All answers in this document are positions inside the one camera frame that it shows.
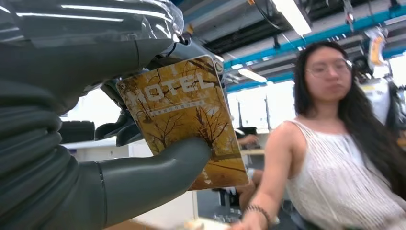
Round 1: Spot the person in background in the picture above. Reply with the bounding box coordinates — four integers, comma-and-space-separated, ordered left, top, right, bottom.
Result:
236, 133, 267, 211

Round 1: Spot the person at desk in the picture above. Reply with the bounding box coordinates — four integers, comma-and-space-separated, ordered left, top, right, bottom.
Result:
228, 40, 406, 230

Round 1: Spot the black equipment case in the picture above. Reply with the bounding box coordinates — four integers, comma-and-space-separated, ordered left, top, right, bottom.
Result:
58, 120, 96, 144

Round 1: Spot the white cabinet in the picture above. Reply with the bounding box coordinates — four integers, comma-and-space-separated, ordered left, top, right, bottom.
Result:
62, 137, 199, 230

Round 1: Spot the ceiling light panel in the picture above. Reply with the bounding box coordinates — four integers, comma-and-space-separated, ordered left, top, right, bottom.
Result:
237, 68, 268, 84
272, 0, 313, 36

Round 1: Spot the white humanoid robot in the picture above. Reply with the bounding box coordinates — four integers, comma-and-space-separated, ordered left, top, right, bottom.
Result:
352, 25, 406, 131

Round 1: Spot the dark bead bracelet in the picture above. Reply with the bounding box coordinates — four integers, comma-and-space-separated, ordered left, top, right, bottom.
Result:
243, 205, 274, 229

